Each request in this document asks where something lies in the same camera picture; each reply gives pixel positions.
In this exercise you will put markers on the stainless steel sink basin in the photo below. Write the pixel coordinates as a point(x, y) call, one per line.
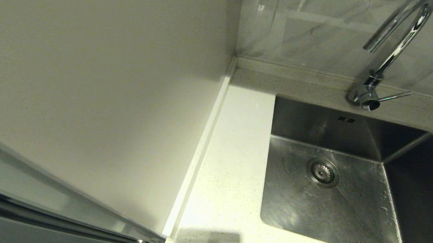
point(340, 212)

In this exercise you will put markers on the round metal drain strainer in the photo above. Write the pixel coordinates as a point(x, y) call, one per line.
point(322, 172)

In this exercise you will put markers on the white countertop trim strip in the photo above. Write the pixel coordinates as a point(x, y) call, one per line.
point(198, 155)

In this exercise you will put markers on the thin chrome faucet lever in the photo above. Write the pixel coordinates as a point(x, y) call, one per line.
point(396, 96)

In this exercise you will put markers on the shiny steel appliance edge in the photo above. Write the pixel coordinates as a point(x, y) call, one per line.
point(2, 197)

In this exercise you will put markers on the chrome gooseneck faucet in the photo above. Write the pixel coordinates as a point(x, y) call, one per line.
point(389, 59)

